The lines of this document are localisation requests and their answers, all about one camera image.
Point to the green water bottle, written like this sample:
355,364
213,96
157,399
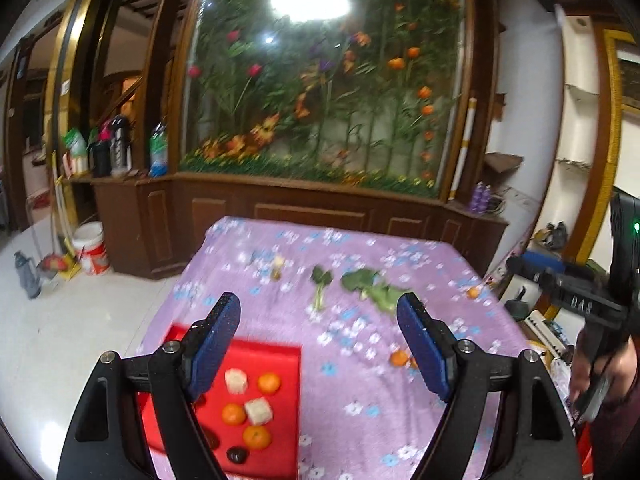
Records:
158,151

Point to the steel thermos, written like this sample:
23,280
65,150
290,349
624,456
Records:
120,146

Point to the beige corn cake piece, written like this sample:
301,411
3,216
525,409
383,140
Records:
258,411

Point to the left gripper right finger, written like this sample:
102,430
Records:
430,343

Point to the small green vegetable stalk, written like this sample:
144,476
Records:
321,279

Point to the purple floral tablecloth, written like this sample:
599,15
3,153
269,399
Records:
360,417

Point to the broom with dustpan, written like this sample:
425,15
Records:
62,262

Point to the grey floor thermos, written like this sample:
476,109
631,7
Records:
27,275

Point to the white plastic bucket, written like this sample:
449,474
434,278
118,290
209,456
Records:
88,243

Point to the wooden cabinet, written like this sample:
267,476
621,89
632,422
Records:
154,226

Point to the flower mural glass panel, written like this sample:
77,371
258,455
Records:
350,92

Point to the large leafy green vegetable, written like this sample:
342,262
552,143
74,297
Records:
369,284

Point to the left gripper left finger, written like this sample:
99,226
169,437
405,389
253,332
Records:
206,343

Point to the red rectangular tray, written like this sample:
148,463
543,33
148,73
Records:
236,383

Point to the right hand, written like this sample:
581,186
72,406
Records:
620,368

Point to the orange tangerine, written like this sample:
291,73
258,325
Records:
269,383

